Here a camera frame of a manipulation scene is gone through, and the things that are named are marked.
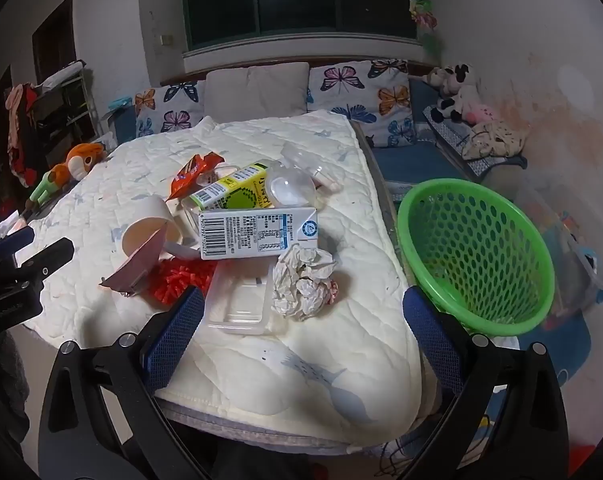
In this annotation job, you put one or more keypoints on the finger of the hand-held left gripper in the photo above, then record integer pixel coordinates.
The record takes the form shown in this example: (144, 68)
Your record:
(14, 240)
(46, 259)

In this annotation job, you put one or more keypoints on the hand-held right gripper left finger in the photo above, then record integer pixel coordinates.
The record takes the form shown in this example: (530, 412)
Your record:
(174, 330)

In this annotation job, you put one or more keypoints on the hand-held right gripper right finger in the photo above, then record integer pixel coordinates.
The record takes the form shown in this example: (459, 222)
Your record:
(431, 330)

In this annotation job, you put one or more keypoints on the green plastic mesh basket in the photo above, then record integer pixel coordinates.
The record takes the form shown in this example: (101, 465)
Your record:
(526, 260)

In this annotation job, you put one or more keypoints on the clear bottle with yellow label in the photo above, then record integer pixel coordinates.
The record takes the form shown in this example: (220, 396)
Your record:
(236, 192)

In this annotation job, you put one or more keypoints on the clear plastic tray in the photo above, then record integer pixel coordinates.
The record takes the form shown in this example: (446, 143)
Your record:
(236, 305)

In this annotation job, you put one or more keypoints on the pink paper piece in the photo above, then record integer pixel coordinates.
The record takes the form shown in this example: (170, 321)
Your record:
(136, 270)

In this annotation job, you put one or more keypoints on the dark cloth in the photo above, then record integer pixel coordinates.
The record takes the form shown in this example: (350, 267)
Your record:
(1, 385)

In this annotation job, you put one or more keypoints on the orange plush toy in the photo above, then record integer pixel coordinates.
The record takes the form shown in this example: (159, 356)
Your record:
(81, 157)

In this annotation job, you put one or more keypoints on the white quilted blanket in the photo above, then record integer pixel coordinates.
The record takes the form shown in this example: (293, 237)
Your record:
(281, 360)

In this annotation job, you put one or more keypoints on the white paper cup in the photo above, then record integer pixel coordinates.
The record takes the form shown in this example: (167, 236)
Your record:
(151, 215)

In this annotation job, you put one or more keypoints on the clothes rack with clothes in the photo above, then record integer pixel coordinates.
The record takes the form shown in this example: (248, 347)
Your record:
(26, 120)

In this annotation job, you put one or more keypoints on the white milk carton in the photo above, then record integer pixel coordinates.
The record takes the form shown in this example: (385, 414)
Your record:
(261, 232)

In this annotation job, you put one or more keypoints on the crumpled white tissue paper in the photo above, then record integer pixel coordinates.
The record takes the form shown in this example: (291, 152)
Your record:
(301, 280)

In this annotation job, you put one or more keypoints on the blue blanket with grey stripes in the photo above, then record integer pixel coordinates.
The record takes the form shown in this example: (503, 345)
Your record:
(396, 191)

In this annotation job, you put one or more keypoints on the orange snack wrapper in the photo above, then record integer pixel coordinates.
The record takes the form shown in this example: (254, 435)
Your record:
(191, 170)

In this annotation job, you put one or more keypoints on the clear plastic dome cup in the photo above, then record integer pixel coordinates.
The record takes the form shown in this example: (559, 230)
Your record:
(291, 185)

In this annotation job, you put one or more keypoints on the small butterfly print pillow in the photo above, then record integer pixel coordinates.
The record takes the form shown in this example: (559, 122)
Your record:
(171, 110)

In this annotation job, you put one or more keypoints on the blue patterned folded blanket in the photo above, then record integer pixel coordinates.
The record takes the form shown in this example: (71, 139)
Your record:
(449, 132)

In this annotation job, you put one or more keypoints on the beige spotted cloth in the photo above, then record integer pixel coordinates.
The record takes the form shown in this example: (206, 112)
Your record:
(491, 140)

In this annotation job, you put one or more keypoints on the dark wooden door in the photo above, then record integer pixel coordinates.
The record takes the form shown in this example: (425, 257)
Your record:
(56, 35)

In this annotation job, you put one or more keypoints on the pink plush toy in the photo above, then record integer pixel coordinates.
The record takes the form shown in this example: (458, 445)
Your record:
(481, 112)

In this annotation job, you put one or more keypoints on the black and white cow plush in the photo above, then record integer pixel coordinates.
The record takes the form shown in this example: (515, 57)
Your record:
(456, 85)

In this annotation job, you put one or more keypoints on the large butterfly print pillow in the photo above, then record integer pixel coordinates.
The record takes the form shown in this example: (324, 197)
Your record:
(351, 90)

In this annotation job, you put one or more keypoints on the beige pillow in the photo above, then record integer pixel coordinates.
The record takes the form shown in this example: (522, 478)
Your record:
(256, 90)

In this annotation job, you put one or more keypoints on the dark window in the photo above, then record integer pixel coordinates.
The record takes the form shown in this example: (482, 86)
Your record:
(301, 10)

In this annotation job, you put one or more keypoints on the colourful wall decoration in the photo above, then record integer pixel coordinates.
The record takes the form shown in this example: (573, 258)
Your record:
(424, 15)

